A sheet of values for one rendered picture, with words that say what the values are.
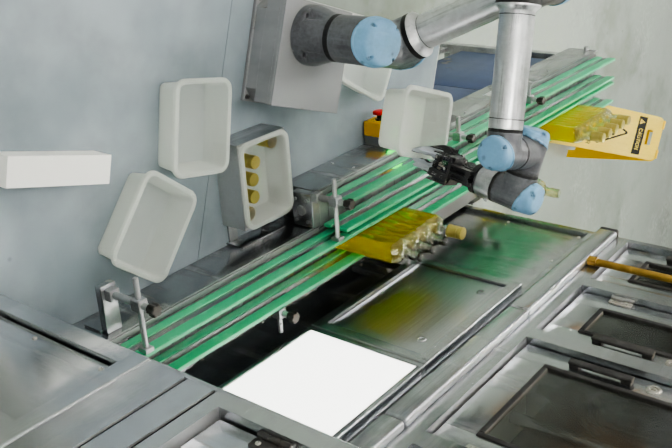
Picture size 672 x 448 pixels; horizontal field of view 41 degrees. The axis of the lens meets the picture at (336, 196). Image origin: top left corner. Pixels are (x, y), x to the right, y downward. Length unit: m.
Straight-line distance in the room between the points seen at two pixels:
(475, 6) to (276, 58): 0.48
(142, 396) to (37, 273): 0.60
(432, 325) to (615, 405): 0.48
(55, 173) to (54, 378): 0.48
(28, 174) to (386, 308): 0.98
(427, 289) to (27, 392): 1.22
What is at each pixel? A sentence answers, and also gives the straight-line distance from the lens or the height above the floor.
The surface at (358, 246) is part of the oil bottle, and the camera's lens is 2.38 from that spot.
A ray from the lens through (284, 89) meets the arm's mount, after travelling 2.21.
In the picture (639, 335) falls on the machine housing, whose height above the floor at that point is 1.64.
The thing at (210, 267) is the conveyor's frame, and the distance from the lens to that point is 2.19.
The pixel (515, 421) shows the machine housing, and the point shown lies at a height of 1.56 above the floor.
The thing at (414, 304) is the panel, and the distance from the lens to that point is 2.34.
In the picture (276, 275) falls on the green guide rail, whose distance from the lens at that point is 2.15.
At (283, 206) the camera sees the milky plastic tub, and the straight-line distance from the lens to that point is 2.32.
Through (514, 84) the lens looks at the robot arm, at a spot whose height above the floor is 1.44.
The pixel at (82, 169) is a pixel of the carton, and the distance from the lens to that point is 1.89.
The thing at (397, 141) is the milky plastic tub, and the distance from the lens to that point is 2.16.
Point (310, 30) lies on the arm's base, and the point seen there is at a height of 0.91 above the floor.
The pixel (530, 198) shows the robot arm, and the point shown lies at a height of 1.45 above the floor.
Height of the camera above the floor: 2.30
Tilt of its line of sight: 36 degrees down
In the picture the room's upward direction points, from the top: 103 degrees clockwise
